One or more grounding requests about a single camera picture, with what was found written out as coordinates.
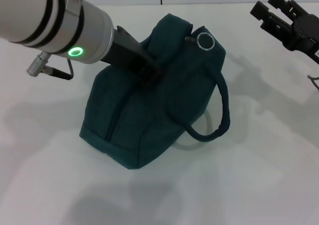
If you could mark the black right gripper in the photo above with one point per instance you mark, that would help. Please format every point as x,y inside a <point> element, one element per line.
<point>306,35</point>

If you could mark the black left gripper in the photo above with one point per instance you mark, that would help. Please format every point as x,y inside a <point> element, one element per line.
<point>127,53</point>

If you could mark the dark teal insulated lunch bag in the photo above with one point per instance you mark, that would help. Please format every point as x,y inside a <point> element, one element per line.
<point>154,122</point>

